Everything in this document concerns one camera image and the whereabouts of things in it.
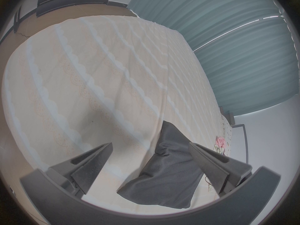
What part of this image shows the bed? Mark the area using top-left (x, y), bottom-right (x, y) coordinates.
top-left (1, 15), bottom-right (249, 216)

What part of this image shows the black T-shirt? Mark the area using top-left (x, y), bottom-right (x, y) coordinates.
top-left (116, 120), bottom-right (207, 209)

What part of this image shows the grey bedside table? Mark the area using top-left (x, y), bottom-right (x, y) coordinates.
top-left (219, 106), bottom-right (235, 125)

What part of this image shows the white printed pillow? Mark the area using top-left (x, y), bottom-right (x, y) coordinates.
top-left (221, 115), bottom-right (233, 158)

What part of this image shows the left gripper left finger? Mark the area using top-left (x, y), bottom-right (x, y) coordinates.
top-left (46, 142), bottom-right (113, 195)

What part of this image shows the pile of clothes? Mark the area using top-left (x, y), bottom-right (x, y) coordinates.
top-left (206, 136), bottom-right (229, 193)

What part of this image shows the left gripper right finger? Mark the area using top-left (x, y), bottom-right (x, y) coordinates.
top-left (188, 142), bottom-right (253, 194)

